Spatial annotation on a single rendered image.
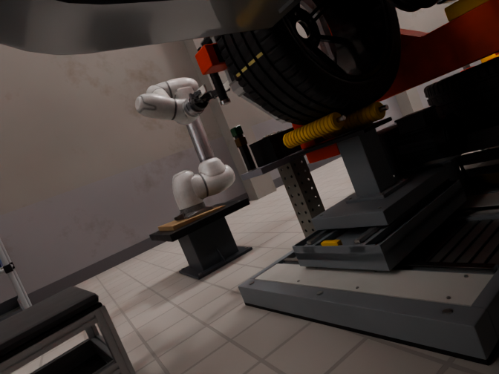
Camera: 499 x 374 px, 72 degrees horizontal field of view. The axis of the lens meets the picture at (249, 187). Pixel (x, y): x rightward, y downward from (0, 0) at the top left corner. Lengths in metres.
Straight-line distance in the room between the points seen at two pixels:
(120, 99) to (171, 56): 0.87
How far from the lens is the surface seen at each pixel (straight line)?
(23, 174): 4.03
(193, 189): 2.07
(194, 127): 2.19
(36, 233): 3.96
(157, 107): 1.64
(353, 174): 1.26
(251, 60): 1.06
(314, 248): 1.15
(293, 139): 1.24
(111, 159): 4.06
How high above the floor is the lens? 0.50
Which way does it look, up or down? 4 degrees down
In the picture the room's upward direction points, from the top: 22 degrees counter-clockwise
